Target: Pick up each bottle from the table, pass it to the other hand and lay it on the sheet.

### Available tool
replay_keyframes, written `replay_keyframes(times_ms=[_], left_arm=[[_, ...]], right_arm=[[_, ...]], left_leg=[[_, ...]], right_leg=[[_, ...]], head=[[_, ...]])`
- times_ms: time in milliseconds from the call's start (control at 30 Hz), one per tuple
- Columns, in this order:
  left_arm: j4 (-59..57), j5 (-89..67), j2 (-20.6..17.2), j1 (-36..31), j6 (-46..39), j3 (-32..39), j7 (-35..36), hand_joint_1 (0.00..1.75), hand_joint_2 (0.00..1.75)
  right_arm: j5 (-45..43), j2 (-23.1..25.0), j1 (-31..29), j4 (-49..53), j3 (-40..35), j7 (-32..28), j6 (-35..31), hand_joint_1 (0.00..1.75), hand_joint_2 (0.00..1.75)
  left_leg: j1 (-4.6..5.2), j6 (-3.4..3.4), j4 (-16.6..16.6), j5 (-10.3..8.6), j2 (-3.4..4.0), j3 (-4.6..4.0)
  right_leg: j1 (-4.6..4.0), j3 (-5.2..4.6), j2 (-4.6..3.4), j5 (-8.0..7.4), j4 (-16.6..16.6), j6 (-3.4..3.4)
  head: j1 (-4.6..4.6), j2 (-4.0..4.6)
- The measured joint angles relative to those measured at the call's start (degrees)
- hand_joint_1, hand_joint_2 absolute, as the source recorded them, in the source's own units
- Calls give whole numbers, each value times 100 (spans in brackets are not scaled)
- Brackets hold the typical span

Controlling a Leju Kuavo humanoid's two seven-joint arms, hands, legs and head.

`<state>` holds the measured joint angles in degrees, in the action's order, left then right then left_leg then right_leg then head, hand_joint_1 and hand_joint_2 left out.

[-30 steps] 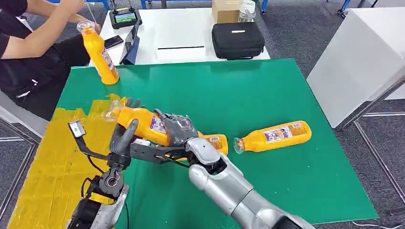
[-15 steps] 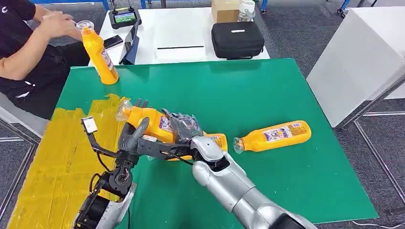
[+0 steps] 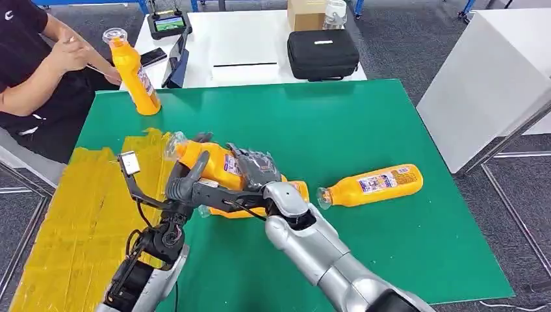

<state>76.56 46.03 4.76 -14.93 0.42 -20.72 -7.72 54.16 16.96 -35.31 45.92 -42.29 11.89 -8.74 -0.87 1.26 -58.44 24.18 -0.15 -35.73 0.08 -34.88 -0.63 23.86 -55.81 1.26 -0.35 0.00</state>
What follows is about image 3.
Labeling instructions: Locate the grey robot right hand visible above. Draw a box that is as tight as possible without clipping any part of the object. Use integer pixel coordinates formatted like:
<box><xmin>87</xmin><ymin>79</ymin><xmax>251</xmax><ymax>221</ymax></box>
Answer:
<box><xmin>225</xmin><ymin>142</ymin><xmax>285</xmax><ymax>193</ymax></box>

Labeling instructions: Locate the thin black strip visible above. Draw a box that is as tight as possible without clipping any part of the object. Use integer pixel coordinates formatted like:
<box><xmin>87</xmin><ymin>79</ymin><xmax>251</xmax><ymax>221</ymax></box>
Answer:
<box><xmin>213</xmin><ymin>62</ymin><xmax>279</xmax><ymax>68</ymax></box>

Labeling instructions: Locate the green table mat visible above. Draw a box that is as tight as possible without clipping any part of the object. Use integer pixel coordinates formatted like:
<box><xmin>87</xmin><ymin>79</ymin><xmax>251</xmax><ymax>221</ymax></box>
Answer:
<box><xmin>76</xmin><ymin>79</ymin><xmax>516</xmax><ymax>312</ymax></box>

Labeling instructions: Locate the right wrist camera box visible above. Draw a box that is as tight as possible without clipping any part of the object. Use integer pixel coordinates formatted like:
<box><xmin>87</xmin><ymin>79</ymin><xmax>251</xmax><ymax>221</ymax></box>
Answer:
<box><xmin>190</xmin><ymin>177</ymin><xmax>266</xmax><ymax>214</ymax></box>

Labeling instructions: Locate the steel floor frame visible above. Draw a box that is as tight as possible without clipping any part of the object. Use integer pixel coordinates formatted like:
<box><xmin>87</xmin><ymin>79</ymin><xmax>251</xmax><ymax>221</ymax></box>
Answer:
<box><xmin>0</xmin><ymin>157</ymin><xmax>59</xmax><ymax>302</ymax></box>
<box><xmin>481</xmin><ymin>148</ymin><xmax>551</xmax><ymax>273</ymax></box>

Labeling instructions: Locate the clear plastic jar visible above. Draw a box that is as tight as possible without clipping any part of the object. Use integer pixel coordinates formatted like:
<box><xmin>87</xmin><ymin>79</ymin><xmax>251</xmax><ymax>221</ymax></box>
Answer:
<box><xmin>322</xmin><ymin>0</ymin><xmax>348</xmax><ymax>30</ymax></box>

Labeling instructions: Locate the black remote controller with screen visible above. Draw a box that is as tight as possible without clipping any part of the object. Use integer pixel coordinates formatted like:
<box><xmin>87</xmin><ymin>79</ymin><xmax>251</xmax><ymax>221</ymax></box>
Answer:
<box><xmin>146</xmin><ymin>9</ymin><xmax>193</xmax><ymax>40</ymax></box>

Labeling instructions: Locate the orange drink bottle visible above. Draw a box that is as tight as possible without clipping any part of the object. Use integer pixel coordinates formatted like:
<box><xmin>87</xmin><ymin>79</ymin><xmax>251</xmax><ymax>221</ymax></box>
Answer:
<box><xmin>198</xmin><ymin>179</ymin><xmax>311</xmax><ymax>220</ymax></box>
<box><xmin>101</xmin><ymin>27</ymin><xmax>162</xmax><ymax>116</ymax></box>
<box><xmin>164</xmin><ymin>131</ymin><xmax>288</xmax><ymax>192</ymax></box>
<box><xmin>316</xmin><ymin>164</ymin><xmax>424</xmax><ymax>211</ymax></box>

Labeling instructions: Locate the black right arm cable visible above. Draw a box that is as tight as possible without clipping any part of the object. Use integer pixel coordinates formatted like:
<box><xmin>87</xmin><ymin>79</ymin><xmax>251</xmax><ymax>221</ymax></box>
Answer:
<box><xmin>230</xmin><ymin>199</ymin><xmax>268</xmax><ymax>223</ymax></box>

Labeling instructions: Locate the yellow sheet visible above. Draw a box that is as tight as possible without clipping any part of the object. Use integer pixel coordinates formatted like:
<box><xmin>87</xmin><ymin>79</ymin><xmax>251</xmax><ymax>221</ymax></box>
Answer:
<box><xmin>9</xmin><ymin>127</ymin><xmax>182</xmax><ymax>312</ymax></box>

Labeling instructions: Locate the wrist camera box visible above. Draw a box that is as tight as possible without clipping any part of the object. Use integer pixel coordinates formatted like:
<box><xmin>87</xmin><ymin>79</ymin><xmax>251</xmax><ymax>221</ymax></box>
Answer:
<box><xmin>117</xmin><ymin>150</ymin><xmax>175</xmax><ymax>212</ymax></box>
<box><xmin>190</xmin><ymin>177</ymin><xmax>266</xmax><ymax>214</ymax></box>

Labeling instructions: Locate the black smartphone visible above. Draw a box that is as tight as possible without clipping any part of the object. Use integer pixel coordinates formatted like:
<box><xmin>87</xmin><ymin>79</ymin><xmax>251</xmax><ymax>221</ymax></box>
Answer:
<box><xmin>140</xmin><ymin>47</ymin><xmax>168</xmax><ymax>68</ymax></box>

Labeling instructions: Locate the cardboard box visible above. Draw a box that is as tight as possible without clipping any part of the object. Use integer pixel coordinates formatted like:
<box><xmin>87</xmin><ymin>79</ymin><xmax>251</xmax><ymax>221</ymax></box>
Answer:
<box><xmin>287</xmin><ymin>0</ymin><xmax>329</xmax><ymax>32</ymax></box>

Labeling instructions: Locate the black carrying case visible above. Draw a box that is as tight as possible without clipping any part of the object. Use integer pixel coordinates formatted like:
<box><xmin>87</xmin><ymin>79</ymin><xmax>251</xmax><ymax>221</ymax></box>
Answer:
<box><xmin>287</xmin><ymin>29</ymin><xmax>361</xmax><ymax>82</ymax></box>

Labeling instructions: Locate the white table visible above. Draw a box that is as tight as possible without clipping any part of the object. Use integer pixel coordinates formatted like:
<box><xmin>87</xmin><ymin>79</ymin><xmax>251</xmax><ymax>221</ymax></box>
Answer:
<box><xmin>120</xmin><ymin>9</ymin><xmax>368</xmax><ymax>90</ymax></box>

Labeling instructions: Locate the blue metal frame with wheels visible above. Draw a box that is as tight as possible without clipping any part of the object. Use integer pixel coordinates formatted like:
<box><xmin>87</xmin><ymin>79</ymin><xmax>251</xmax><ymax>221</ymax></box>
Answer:
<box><xmin>354</xmin><ymin>0</ymin><xmax>479</xmax><ymax>20</ymax></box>

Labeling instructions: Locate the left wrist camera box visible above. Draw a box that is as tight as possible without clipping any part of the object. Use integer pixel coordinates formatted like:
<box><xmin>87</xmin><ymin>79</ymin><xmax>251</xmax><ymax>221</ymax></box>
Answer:
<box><xmin>117</xmin><ymin>150</ymin><xmax>175</xmax><ymax>212</ymax></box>

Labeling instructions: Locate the white floor cable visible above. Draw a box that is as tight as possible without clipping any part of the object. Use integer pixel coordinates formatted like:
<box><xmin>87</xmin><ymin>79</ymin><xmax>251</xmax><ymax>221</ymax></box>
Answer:
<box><xmin>478</xmin><ymin>300</ymin><xmax>551</xmax><ymax>312</ymax></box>

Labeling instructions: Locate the white cabinet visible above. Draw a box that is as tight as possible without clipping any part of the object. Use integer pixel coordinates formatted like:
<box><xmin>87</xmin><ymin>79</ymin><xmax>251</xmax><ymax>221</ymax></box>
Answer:
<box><xmin>416</xmin><ymin>7</ymin><xmax>551</xmax><ymax>174</ymax></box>

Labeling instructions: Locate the person's left hand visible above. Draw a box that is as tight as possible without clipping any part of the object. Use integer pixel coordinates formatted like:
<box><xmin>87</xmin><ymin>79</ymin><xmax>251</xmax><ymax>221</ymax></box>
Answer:
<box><xmin>102</xmin><ymin>65</ymin><xmax>123</xmax><ymax>86</ymax></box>

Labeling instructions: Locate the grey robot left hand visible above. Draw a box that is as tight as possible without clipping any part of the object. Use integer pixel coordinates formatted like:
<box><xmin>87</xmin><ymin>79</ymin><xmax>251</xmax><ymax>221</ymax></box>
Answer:
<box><xmin>164</xmin><ymin>132</ymin><xmax>214</xmax><ymax>205</ymax></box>

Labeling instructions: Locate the tablet in blue case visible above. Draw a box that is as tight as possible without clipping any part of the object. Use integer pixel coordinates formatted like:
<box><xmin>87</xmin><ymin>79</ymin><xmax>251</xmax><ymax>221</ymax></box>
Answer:
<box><xmin>161</xmin><ymin>26</ymin><xmax>191</xmax><ymax>90</ymax></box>

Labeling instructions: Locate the person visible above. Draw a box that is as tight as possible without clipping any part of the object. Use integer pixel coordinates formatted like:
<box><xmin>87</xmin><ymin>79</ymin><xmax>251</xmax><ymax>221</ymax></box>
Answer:
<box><xmin>0</xmin><ymin>0</ymin><xmax>123</xmax><ymax>164</ymax></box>

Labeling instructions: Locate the person's right hand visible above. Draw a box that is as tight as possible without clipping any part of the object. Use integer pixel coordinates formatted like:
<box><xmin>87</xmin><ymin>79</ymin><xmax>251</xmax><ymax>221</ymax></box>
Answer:
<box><xmin>51</xmin><ymin>29</ymin><xmax>92</xmax><ymax>73</ymax></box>

